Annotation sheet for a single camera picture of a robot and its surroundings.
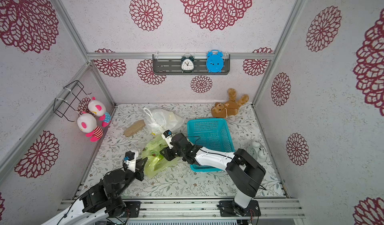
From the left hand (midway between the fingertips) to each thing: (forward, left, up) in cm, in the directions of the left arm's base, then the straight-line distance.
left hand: (147, 159), depth 75 cm
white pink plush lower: (+19, +36, +5) cm, 41 cm away
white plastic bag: (+28, -1, -5) cm, 29 cm away
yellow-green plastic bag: (-3, -5, +4) cm, 7 cm away
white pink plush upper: (+32, +36, +4) cm, 48 cm away
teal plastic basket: (+25, -36, -16) cm, 47 cm away
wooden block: (+29, +18, -14) cm, 37 cm away
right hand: (+7, -6, -3) cm, 9 cm away
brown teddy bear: (+42, -50, -8) cm, 66 cm away
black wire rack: (+21, +41, +17) cm, 49 cm away
